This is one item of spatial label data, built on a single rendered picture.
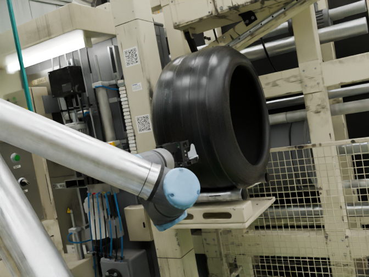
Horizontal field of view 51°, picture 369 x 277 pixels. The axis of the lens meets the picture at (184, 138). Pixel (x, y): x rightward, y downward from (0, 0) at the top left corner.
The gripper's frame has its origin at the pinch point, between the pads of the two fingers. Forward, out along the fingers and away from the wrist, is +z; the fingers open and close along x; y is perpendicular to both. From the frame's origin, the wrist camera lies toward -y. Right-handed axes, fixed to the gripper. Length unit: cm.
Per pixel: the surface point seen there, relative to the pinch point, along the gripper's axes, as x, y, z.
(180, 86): 2.5, 25.7, 2.9
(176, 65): 7.2, 34.3, 10.4
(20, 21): 873, 378, 655
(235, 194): -7.4, -16.1, 12.3
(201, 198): 6.7, -16.9, 12.2
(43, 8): 867, 428, 745
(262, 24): -13, 51, 58
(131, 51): 33, 46, 19
